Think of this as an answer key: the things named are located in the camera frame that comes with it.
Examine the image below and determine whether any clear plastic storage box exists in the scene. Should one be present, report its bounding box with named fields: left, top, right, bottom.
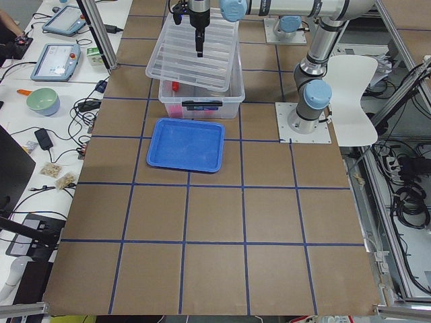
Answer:
left=158, top=48, right=245, bottom=119

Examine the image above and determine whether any blue teach pendant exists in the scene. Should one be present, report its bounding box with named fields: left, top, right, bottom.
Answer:
left=42, top=5, right=86, bottom=36
left=30, top=44, right=81, bottom=82

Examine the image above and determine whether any aluminium frame post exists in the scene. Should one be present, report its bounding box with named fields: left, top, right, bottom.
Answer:
left=77, top=0, right=118, bottom=71

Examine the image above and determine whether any black power adapter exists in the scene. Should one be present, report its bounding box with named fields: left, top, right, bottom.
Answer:
left=34, top=129, right=53, bottom=151

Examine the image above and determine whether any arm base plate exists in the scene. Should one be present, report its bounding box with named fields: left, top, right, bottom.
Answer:
left=263, top=15, right=307, bottom=46
left=275, top=102, right=331, bottom=144

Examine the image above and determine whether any green white carton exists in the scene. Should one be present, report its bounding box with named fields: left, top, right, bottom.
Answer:
left=86, top=47, right=104, bottom=66

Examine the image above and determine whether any toy carrot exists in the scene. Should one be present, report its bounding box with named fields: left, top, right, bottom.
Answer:
left=17, top=89, right=32, bottom=96

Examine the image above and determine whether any red block in box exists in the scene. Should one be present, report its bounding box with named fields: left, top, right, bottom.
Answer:
left=172, top=81, right=180, bottom=92
left=168, top=105, right=183, bottom=118

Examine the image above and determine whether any clear plastic box lid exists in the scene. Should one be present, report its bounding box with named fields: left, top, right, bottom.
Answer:
left=145, top=8, right=239, bottom=92

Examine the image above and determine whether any blue plastic tray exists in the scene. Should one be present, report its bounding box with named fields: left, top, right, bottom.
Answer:
left=146, top=118, right=225, bottom=173

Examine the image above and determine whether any green and blue bowl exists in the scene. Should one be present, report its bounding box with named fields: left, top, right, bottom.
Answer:
left=26, top=87, right=60, bottom=116

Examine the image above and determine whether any white plastic chair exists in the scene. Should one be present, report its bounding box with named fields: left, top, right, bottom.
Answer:
left=323, top=55, right=378, bottom=147

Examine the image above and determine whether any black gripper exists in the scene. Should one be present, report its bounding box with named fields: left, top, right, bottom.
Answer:
left=188, top=0, right=210, bottom=57

